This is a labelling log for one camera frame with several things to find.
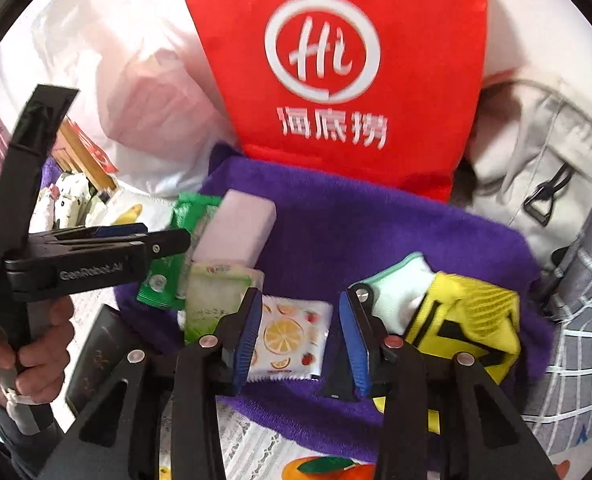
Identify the green snack packet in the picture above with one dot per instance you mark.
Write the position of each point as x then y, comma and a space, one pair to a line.
176, 249

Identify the white cotton glove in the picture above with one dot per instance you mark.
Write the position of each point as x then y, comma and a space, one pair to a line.
399, 291

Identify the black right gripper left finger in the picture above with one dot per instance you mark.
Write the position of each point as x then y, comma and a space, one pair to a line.
237, 333

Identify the green white wipes pack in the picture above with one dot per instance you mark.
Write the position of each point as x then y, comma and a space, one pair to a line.
213, 290

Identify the orange print tissue pack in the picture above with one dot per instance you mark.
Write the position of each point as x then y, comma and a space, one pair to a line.
291, 340

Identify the person's left hand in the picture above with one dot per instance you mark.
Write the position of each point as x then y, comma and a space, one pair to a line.
45, 359

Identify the white plastic shopping bag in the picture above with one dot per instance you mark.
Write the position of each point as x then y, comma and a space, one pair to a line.
148, 98

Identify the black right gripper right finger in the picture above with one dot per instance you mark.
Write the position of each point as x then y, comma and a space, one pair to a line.
359, 367

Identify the grey canvas backpack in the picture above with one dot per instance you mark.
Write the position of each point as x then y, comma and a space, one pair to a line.
531, 155

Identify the purple fleece towel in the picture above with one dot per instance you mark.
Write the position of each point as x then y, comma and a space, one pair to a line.
331, 232

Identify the red non-woven tote bag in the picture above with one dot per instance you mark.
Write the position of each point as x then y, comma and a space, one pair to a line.
378, 90

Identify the fruit print tablecloth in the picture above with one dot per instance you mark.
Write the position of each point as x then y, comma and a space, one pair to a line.
276, 444

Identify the yellow black folded bag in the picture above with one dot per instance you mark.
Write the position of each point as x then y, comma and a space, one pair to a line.
460, 314

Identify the wooden furniture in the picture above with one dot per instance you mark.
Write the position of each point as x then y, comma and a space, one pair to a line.
76, 153

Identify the grey checked cushion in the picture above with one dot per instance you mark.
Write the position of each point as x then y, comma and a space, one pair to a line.
559, 408

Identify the dark box with gold end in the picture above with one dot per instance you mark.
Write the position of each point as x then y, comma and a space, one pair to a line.
108, 343

